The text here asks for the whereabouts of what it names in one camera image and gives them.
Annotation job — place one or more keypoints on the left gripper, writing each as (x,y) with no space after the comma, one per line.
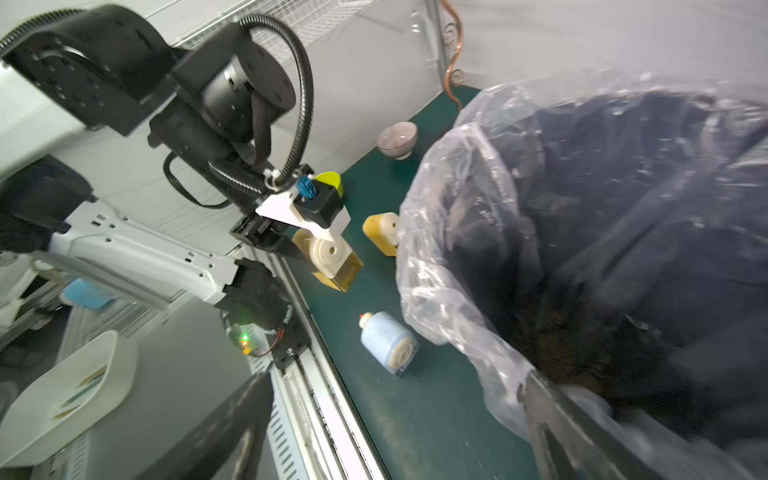
(267,235)

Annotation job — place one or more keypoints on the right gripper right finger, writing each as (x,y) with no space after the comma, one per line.
(568,443)

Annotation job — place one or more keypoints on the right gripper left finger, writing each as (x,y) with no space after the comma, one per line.
(236,430)

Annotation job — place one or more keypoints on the yellow pencil sharpener front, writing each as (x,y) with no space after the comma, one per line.
(337,264)

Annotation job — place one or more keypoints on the light blue pencil sharpener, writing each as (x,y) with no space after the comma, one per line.
(391,344)

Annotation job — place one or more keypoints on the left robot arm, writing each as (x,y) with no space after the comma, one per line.
(135,154)

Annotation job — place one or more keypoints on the lime green bowl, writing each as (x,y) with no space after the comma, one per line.
(333,179)

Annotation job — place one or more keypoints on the green mat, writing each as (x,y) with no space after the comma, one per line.
(431,422)

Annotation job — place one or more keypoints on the white plastic tub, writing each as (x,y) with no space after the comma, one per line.
(68,400)

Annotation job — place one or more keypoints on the pink patterned bowl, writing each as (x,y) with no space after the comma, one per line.
(398,140)

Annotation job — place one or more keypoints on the clear plastic bin liner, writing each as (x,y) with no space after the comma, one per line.
(608,231)

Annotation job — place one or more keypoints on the bronze mug tree stand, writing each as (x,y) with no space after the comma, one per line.
(458,46)

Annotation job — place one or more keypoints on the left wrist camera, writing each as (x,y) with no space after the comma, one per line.
(309,204)

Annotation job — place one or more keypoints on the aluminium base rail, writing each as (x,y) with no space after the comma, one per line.
(315,431)

